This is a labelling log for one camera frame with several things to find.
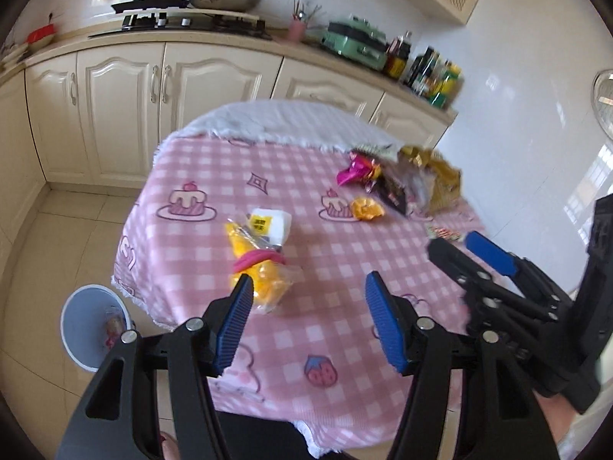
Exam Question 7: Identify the olive gold snack bag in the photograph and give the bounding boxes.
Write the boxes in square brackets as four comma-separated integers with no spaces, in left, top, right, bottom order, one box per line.
[400,145,463,214]

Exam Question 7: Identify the black gas stove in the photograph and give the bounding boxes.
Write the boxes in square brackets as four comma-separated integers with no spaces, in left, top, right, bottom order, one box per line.
[87,12,274,42]

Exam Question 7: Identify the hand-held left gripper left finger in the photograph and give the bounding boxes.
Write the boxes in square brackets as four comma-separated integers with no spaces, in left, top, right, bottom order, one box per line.
[56,273,254,460]

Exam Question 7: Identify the dark bottle white label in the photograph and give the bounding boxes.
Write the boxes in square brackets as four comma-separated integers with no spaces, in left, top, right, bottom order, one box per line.
[416,55,442,97]

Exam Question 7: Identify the person's foot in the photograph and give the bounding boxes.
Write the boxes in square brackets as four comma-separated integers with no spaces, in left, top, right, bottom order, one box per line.
[160,432,182,460]

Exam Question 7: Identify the white plastic bag red print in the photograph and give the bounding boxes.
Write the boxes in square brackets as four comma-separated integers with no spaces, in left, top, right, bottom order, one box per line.
[104,314,125,350]

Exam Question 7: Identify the yellow plastic bag pink band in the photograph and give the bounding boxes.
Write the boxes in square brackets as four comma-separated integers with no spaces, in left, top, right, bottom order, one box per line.
[226,218,303,315]

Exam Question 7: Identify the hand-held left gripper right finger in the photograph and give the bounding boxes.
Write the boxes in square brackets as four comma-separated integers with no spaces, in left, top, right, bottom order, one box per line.
[365,271,561,460]

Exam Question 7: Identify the light wooden board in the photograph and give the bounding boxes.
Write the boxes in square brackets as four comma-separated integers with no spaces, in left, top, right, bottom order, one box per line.
[184,7,267,23]

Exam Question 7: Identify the beige kitchen countertop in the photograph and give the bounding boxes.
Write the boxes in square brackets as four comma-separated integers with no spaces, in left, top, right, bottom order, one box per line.
[0,7,459,124]

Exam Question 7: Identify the dark glass bottle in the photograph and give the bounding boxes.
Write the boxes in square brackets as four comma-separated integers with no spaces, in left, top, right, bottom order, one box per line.
[406,47,434,90]

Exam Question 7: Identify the small colourful printed wrapper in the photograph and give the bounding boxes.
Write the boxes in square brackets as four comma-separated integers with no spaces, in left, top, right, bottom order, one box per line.
[426,225,463,242]

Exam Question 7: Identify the pale blue waste bin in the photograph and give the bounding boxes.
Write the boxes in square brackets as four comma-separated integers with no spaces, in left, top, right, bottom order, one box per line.
[61,285,137,373]

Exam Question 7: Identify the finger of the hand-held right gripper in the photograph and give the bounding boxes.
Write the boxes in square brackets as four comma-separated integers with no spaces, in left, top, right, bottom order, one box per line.
[426,238,552,327]
[465,231,574,315]

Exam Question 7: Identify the dark snack wrapper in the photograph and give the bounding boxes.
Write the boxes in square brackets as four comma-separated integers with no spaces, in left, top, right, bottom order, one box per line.
[371,172,410,216]

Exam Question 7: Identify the magenta foil wrapper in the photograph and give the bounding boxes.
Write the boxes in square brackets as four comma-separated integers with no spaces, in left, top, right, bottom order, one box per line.
[336,151,381,187]

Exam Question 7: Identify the green yellow bottle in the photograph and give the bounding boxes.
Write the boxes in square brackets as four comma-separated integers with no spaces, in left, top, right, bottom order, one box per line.
[431,64,464,108]

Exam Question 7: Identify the person's dark pants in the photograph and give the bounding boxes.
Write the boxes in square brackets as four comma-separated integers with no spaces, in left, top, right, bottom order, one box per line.
[211,411,398,460]

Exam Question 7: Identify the white carton yellow label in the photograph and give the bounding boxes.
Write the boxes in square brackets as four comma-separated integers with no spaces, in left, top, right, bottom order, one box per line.
[246,206,293,246]

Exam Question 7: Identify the person's right forearm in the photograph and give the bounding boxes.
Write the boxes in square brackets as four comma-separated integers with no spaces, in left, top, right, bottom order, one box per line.
[535,393,578,460]

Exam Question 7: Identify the clear plastic wrapper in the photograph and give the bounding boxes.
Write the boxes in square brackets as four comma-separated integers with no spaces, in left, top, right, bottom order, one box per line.
[397,163,436,214]

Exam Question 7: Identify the pink checkered tablecloth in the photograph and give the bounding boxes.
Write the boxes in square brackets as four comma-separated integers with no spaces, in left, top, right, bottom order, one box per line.
[111,100,489,457]

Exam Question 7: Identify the small orange wrapper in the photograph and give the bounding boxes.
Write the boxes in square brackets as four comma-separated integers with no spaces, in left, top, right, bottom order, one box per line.
[351,195,385,222]

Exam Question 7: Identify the green electric cooker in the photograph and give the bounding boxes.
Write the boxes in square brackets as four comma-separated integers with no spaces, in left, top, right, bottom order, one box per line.
[320,15,390,72]

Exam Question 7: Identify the pink utensil cup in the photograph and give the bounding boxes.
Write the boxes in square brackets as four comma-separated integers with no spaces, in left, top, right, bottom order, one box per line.
[291,0,323,25]

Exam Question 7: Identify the black induction cooker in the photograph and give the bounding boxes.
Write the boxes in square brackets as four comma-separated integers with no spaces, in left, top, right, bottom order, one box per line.
[111,0,192,13]

